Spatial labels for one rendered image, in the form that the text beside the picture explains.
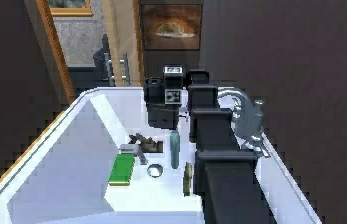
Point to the teal slim bottle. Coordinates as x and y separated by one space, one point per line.
175 150

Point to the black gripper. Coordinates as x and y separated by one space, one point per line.
162 116

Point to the pale wooden door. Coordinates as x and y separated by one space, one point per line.
122 33

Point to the dark brown lumpy object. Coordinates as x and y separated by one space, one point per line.
147 144

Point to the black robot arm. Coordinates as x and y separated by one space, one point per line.
227 186

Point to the chrome faucet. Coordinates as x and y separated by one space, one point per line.
247 116

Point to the white sink basin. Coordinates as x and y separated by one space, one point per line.
67 160

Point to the dark framed brown picture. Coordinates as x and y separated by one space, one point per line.
171 28

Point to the wooden framed picture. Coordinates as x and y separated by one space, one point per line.
71 8

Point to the olive round disc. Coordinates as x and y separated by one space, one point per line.
187 180

